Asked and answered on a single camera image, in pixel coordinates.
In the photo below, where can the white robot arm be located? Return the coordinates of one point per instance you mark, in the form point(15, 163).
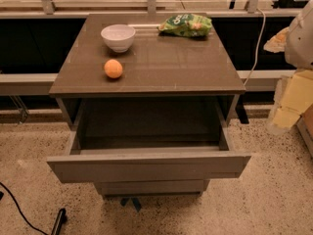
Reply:
point(299, 39)

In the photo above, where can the grey lower drawer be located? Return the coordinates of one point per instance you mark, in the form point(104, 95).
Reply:
point(175, 187)

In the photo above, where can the grey drawer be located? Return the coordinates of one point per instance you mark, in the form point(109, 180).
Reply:
point(124, 141)
point(175, 187)

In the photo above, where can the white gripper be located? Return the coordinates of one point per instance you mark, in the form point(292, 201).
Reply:
point(300, 44)

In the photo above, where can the cardboard box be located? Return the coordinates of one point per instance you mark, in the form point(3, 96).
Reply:
point(305, 127)

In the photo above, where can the green chip bag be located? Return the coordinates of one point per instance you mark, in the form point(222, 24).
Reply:
point(187, 25)

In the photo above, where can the grey drawer cabinet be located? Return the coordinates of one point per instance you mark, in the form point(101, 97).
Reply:
point(154, 65)

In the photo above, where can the grey top drawer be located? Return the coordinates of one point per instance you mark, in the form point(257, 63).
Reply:
point(124, 141)

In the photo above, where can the white bowl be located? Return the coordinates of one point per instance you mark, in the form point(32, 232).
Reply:
point(118, 37)

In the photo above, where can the orange fruit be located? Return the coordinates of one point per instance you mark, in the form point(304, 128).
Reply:
point(113, 68)

